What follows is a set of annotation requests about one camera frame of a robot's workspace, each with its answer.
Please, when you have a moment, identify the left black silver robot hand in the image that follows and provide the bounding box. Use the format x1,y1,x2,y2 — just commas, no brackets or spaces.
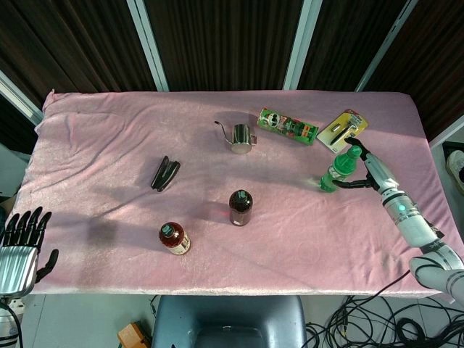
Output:
0,207,59,296

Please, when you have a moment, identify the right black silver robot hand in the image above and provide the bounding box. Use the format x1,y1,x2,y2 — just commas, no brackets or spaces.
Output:
335,136,402,199

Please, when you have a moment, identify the green plastic soda bottle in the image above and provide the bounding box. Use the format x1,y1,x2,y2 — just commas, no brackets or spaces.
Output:
318,145,362,194

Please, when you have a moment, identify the yellow razor blister pack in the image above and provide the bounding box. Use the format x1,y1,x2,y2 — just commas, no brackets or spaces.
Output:
316,109,370,153

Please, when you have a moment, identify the white shoe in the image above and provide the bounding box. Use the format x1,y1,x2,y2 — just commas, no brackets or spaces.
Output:
446,149,464,183

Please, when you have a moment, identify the green snack can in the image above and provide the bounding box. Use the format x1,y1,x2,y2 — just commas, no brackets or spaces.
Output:
257,107,320,146

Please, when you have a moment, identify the orange box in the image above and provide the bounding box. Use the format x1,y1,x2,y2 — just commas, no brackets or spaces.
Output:
117,321,149,348

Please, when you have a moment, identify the dark tea bottle torn label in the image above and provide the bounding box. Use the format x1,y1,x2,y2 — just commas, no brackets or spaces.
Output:
228,188,253,227

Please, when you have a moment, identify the pink plush table cloth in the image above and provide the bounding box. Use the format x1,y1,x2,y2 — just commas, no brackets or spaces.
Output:
16,89,450,300

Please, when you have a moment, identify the tea bottle cream label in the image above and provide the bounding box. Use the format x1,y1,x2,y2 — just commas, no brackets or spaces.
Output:
158,222,192,257

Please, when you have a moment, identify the dark brown curtain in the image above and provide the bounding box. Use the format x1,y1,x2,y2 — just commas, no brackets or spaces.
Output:
0,0,464,153

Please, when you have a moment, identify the blue-grey chair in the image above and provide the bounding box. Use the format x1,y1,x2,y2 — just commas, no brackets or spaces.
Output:
151,294,307,348

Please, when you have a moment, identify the red cable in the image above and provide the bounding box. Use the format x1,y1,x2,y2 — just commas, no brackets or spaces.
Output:
373,269,413,297

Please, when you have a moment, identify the white window frame post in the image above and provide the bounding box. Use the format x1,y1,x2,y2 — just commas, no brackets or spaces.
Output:
282,0,323,91
354,0,418,92
0,70,45,126
125,0,170,92

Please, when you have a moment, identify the black cable tangle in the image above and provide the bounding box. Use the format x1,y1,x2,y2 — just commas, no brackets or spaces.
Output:
306,295,464,348

